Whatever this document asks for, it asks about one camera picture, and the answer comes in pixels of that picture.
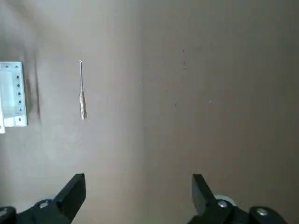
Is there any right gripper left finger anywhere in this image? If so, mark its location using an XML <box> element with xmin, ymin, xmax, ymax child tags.
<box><xmin>0</xmin><ymin>173</ymin><xmax>86</xmax><ymax>224</ymax></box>

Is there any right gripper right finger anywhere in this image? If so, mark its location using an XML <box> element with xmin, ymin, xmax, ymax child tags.
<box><xmin>186</xmin><ymin>174</ymin><xmax>288</xmax><ymax>224</ymax></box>

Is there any thin wire test tube brush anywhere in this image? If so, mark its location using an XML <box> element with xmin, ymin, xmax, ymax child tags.
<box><xmin>78</xmin><ymin>60</ymin><xmax>88</xmax><ymax>120</ymax></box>

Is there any white test tube rack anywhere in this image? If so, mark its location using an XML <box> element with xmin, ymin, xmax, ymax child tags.
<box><xmin>0</xmin><ymin>61</ymin><xmax>28</xmax><ymax>134</ymax></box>

